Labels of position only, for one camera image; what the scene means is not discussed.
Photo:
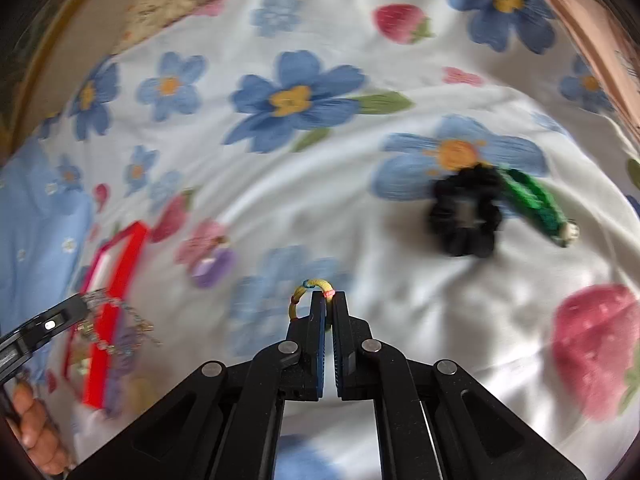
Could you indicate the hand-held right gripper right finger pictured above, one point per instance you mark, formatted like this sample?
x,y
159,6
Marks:
x,y
341,355

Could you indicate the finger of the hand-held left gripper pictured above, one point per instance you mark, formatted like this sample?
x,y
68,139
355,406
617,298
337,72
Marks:
x,y
50,324

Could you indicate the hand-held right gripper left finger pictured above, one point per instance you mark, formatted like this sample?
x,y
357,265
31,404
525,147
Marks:
x,y
320,350

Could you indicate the red shallow box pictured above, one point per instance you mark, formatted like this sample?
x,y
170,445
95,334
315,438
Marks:
x,y
100,380

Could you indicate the person's left hand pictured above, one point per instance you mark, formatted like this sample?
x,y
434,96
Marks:
x,y
37,425

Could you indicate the light blue flowered pillow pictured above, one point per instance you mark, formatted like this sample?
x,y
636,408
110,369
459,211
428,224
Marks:
x,y
35,240

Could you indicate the purple hair clip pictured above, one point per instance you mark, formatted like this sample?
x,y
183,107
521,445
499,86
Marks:
x,y
215,270

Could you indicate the black scrunchie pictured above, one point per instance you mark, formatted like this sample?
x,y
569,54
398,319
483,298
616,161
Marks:
x,y
445,195

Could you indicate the panda print pillow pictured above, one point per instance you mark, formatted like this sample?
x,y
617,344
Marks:
x,y
165,0

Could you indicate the pink printed blanket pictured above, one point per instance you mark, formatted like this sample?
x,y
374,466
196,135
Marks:
x,y
600,25

